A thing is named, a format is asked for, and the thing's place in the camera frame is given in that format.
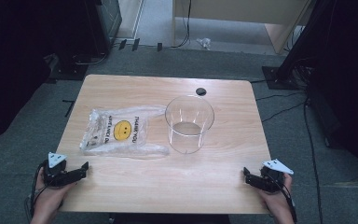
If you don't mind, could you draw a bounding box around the black stand base plate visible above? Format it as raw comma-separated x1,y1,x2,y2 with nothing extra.
261,65,301,91

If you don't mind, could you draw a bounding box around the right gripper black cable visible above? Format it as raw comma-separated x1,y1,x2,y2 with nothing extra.
267,173,298,224

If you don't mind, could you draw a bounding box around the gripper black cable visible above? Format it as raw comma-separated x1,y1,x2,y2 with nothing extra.
267,173,298,224
23,162,48,220

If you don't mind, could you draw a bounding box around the crumpled clear plastic scrap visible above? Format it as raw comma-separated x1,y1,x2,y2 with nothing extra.
196,36,213,50

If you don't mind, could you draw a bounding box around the black flat floor base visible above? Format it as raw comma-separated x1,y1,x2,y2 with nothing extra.
47,63,89,82

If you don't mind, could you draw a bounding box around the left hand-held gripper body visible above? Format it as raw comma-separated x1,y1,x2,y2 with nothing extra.
42,151,76,188

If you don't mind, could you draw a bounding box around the person's right hand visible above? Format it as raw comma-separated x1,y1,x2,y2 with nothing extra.
258,173,294,217

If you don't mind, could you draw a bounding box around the person's left hand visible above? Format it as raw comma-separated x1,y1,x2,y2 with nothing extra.
32,167,77,219

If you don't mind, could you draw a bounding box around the black slanted stand post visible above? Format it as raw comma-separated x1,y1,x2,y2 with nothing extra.
275,0,338,82

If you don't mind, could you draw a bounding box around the looped black floor cable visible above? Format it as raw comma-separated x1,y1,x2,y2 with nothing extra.
72,51,109,66

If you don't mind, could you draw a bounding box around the long black floor cable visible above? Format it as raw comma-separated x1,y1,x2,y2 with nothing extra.
302,96,324,224

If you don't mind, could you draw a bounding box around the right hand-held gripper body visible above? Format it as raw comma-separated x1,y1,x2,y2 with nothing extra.
258,158,295,194

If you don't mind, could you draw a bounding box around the hanging black cable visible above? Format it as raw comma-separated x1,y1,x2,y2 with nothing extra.
170,0,193,49

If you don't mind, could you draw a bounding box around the black cabinet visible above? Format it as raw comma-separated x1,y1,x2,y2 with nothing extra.
85,0,123,58

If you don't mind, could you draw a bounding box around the clear smiley-face plastic bag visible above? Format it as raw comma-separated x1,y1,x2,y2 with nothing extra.
79,105,171,158

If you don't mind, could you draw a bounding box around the person's dark clothing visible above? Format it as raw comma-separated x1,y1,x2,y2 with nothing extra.
107,212,231,224

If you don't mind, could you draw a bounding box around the thin black floor cable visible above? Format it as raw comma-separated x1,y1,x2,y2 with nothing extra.
255,91,306,103
260,102,306,123

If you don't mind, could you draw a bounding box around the clear round plastic container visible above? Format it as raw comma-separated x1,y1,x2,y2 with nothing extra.
164,94,215,155

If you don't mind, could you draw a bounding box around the light wooden desk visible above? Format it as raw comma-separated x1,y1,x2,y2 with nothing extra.
172,0,312,56

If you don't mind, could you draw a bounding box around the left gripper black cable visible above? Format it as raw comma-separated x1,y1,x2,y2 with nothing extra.
23,162,48,220

